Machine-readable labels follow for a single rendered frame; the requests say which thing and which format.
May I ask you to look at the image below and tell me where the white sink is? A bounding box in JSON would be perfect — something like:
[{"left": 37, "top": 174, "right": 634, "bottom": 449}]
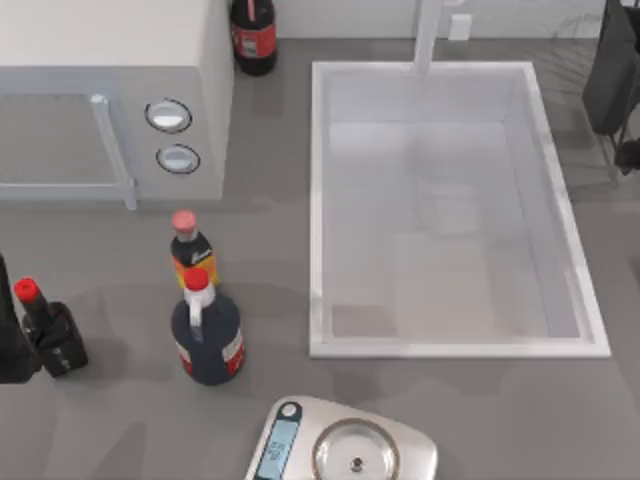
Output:
[{"left": 308, "top": 60, "right": 612, "bottom": 360}]

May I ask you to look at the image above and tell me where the dark bottle pink cap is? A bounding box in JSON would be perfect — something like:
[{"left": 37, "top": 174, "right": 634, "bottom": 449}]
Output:
[{"left": 169, "top": 209, "right": 221, "bottom": 290}]

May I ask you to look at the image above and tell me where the large dark jug red cap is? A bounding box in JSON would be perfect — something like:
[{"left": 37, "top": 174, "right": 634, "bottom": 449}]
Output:
[{"left": 170, "top": 268, "right": 246, "bottom": 387}]

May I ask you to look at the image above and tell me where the small microwave knob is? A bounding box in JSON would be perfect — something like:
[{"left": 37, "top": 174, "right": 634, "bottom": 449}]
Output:
[{"left": 155, "top": 143, "right": 202, "bottom": 176}]

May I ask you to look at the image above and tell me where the large microwave knob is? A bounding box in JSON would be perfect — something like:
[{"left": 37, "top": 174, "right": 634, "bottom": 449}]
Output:
[{"left": 144, "top": 98, "right": 194, "bottom": 135}]

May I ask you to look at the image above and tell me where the silver kitchen scale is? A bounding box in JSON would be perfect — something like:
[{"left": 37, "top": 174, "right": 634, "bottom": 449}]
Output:
[{"left": 241, "top": 395, "right": 439, "bottom": 480}]

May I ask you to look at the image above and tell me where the dark bottle red label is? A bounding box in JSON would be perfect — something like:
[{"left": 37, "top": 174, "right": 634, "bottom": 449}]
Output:
[{"left": 229, "top": 0, "right": 279, "bottom": 78}]

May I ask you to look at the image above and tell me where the tall white tap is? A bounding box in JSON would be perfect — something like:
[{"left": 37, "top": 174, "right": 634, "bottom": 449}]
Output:
[{"left": 412, "top": 0, "right": 466, "bottom": 77}]

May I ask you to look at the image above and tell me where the square black bottle red cap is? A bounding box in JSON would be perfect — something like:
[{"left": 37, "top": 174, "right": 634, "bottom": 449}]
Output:
[{"left": 12, "top": 277, "right": 90, "bottom": 379}]

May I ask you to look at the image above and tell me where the pale microwave oven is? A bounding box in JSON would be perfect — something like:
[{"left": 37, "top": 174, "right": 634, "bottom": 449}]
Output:
[{"left": 0, "top": 0, "right": 236, "bottom": 212}]

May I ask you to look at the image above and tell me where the microwave door handle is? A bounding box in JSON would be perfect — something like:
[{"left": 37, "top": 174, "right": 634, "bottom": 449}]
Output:
[{"left": 0, "top": 93, "right": 138, "bottom": 211}]

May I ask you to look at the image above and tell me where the white wall socket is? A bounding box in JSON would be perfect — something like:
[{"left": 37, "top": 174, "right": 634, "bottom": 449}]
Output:
[{"left": 448, "top": 13, "right": 472, "bottom": 42}]

